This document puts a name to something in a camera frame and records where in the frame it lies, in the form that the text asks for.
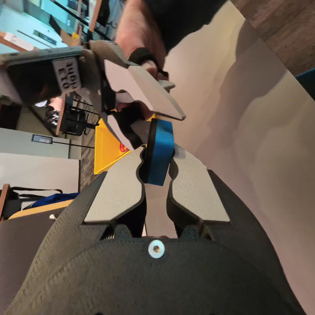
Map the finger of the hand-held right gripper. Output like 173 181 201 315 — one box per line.
103 59 187 121
101 108 148 151

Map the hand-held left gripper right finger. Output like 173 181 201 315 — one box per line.
167 144 231 224

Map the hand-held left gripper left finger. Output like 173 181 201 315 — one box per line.
84 146 147 225

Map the yellow plastic bin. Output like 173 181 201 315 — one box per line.
94 112 157 175

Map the blue black felt eraser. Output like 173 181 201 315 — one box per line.
143 119 176 187

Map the person's right forearm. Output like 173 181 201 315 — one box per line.
145 0 227 56

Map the person's right hand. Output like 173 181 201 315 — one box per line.
115 0 171 82

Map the white paper sign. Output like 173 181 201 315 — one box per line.
4 32 34 51

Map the long wooden workbench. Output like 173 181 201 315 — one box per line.
55 94 68 136

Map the black screen stand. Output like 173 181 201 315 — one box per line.
52 140 95 160

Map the dark blue bag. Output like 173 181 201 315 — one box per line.
11 187 81 209

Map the wooden post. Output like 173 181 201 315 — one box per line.
0 31 28 53

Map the wooden table black frame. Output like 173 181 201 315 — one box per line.
0 183 12 221

